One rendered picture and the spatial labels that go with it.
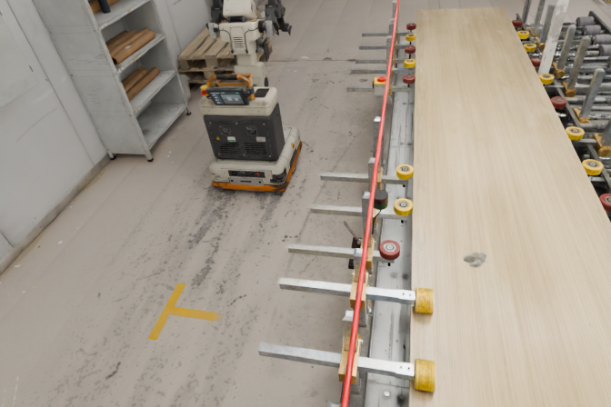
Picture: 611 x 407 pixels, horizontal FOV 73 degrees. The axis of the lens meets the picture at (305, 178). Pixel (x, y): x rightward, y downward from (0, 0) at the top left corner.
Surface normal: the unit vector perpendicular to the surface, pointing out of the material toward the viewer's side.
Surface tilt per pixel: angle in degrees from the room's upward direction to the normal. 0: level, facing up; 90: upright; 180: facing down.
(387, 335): 0
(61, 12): 90
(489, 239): 0
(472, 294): 0
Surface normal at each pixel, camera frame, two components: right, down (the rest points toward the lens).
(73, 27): -0.21, 0.63
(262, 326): -0.11, -0.78
